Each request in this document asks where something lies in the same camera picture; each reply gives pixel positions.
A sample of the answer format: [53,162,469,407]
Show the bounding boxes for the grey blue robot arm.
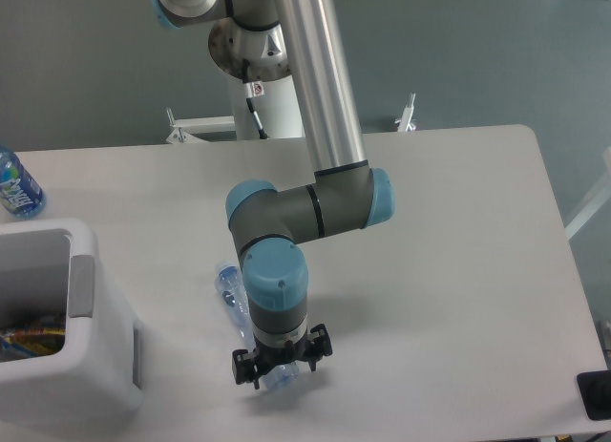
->
[150,0,395,384]

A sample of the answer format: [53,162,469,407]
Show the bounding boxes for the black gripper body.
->
[254,336,309,368]

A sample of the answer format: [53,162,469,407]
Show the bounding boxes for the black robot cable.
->
[241,59,269,140]

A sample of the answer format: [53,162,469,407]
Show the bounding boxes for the colourful snack wrappers in bin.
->
[1,315,66,360]

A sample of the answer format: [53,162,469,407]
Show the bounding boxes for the white pedestal foot bracket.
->
[165,108,236,144]

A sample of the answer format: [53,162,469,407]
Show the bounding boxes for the blue labelled drink bottle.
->
[1,146,46,219]

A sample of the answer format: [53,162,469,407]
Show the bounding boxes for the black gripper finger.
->
[232,349,267,389]
[303,324,333,371]

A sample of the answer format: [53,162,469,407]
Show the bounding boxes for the white trash can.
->
[1,219,142,427]

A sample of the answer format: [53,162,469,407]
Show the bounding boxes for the white table leg frame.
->
[564,147,610,241]

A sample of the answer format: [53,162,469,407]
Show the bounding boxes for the clear plastic bottle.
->
[215,261,299,391]

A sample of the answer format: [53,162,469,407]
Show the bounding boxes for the black device at table edge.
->
[577,370,610,421]

